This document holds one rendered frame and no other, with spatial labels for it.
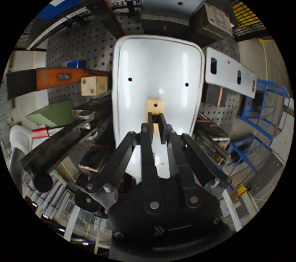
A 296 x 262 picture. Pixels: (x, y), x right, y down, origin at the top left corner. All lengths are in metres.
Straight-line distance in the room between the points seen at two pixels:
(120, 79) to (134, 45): 0.08
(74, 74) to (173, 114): 0.23
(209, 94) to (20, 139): 0.94
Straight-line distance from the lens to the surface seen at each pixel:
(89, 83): 0.18
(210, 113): 0.69
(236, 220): 4.58
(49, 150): 0.15
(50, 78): 0.15
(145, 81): 0.21
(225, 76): 0.30
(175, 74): 0.22
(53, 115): 0.62
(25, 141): 0.77
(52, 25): 0.46
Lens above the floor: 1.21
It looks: 69 degrees down
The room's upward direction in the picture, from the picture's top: 178 degrees counter-clockwise
